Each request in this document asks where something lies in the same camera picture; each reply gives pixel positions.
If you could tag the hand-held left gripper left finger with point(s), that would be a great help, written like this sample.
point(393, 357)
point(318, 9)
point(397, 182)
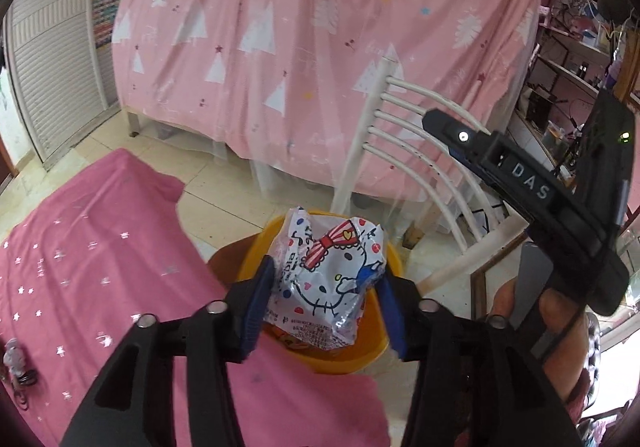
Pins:
point(255, 307)

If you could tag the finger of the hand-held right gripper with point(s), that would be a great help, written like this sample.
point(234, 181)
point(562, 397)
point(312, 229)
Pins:
point(460, 134)

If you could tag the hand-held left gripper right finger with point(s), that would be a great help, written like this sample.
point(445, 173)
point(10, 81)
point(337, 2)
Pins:
point(392, 317)

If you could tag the yellow plastic bin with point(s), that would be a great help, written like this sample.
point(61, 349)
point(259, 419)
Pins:
point(350, 359)

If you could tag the white cartoon cat snack packet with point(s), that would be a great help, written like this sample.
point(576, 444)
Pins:
point(325, 277)

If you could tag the person's right forearm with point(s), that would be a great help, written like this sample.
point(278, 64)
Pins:
point(577, 414)

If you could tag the person's right hand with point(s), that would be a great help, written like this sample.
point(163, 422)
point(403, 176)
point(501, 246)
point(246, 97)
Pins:
point(565, 357)

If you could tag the white wooden chair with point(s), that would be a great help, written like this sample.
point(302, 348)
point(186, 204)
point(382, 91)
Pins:
point(372, 117)

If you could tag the pink star print tablecloth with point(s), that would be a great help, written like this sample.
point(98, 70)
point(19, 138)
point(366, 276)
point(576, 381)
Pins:
point(100, 252)

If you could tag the pink tree-print bed cover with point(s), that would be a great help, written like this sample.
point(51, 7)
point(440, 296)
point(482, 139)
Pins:
point(300, 52)

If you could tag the small grey white object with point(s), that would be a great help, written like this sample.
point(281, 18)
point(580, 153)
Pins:
point(12, 354)

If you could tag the cluttered wall shelf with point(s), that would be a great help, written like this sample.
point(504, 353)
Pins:
point(565, 47)

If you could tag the colourful grid wall poster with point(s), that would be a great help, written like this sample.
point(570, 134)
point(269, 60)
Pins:
point(107, 7)

